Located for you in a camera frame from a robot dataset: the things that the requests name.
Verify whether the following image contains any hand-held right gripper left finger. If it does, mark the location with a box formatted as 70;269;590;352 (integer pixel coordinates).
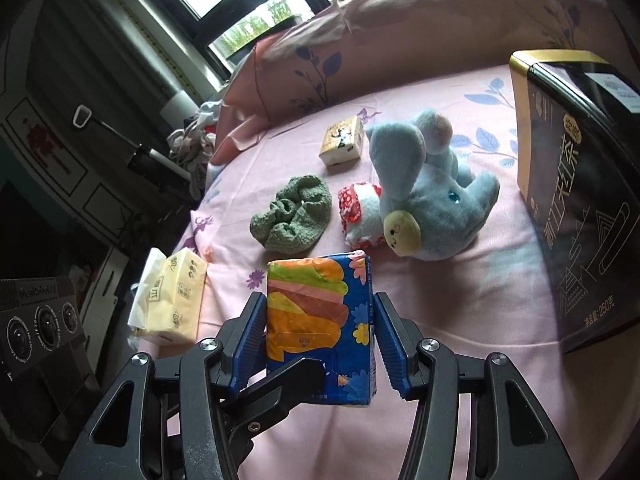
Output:
59;291;326;480

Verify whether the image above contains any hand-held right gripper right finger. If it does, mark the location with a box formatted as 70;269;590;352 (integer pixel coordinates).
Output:
374;291;576;480

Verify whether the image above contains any blue floral tissue pack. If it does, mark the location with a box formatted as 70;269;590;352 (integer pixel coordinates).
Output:
265;252;377;407

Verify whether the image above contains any green knitted cloth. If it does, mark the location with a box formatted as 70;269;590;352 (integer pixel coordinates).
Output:
250;174;332;252

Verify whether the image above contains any red white sock roll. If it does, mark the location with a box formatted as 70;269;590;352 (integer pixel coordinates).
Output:
337;181;386;250

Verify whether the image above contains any blue plush elephant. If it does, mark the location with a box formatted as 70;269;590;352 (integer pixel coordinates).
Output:
366;108;501;262

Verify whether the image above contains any black gold tea tin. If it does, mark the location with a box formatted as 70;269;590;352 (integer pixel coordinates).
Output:
509;50;640;356

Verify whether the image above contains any yellow tissue pack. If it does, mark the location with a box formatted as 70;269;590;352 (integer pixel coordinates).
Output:
127;247;208;347

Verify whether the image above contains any pink printed bedsheet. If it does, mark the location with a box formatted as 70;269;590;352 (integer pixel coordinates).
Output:
165;60;601;480

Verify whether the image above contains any dark panelled cabinet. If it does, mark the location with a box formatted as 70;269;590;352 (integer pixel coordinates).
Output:
0;0;166;251

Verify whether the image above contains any pile of clothes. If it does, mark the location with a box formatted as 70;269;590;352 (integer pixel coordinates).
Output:
167;100;226;198

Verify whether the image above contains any silver pipe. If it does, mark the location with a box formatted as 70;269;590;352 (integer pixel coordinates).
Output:
115;0;198;126

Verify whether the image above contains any pink leaf-print pillow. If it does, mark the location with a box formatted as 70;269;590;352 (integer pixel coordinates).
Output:
207;0;616;163

